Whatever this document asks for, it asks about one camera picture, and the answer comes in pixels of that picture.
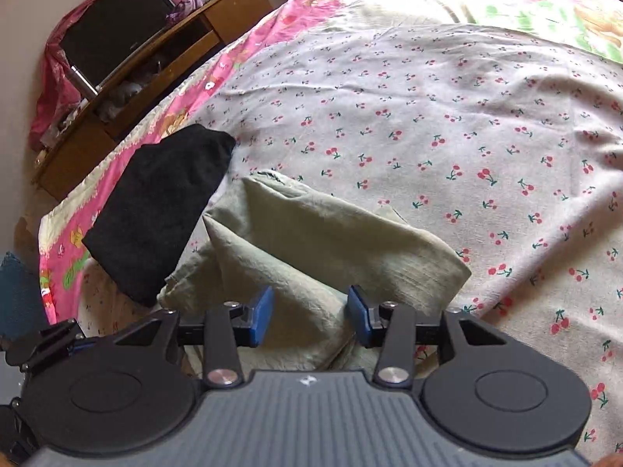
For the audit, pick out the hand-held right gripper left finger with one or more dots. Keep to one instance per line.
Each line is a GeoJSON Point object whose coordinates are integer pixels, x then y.
{"type": "Point", "coordinates": [262, 314]}

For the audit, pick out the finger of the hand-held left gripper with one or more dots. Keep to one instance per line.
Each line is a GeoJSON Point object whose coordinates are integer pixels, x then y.
{"type": "Point", "coordinates": [46, 348]}

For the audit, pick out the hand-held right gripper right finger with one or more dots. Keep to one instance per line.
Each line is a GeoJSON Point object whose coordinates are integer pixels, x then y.
{"type": "Point", "coordinates": [358, 318]}

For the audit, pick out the light green pants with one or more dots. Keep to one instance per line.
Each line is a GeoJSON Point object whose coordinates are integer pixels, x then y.
{"type": "Point", "coordinates": [301, 243]}

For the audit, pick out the blue mat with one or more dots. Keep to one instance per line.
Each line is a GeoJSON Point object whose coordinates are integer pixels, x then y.
{"type": "Point", "coordinates": [19, 296]}

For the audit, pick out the black folded cloth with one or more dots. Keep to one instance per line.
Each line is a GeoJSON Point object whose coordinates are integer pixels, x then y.
{"type": "Point", "coordinates": [160, 204]}

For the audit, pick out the cherry print bedsheet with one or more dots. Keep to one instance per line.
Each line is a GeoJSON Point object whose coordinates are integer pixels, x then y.
{"type": "Point", "coordinates": [438, 107]}

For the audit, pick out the pink cloth cover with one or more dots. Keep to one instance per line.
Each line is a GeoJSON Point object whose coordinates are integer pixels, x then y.
{"type": "Point", "coordinates": [48, 87]}

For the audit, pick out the wooden television stand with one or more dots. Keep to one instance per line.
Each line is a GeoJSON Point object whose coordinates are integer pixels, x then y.
{"type": "Point", "coordinates": [233, 9]}

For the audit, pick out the pink floral bedsheet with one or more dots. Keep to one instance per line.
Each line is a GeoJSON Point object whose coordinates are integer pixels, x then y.
{"type": "Point", "coordinates": [311, 5]}

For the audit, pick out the purple crumpled cloth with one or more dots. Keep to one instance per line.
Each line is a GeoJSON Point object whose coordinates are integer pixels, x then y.
{"type": "Point", "coordinates": [187, 6]}

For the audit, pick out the black television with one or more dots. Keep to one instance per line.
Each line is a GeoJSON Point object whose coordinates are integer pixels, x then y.
{"type": "Point", "coordinates": [114, 29]}

